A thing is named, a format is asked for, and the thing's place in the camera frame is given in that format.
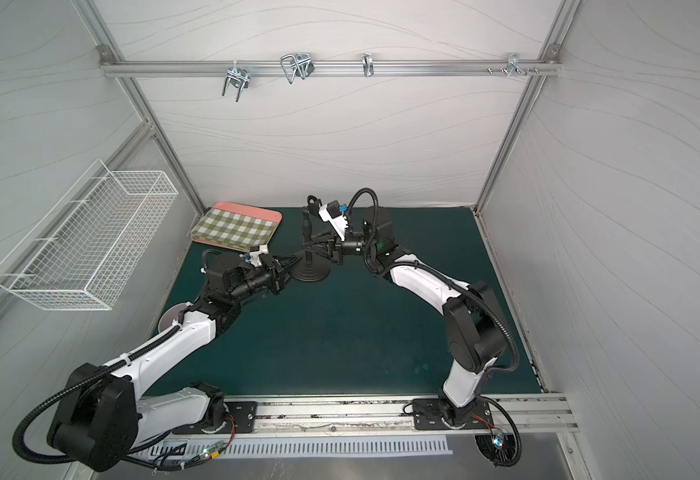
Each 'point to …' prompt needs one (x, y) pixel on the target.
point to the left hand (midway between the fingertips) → (303, 259)
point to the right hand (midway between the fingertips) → (302, 243)
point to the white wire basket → (85, 251)
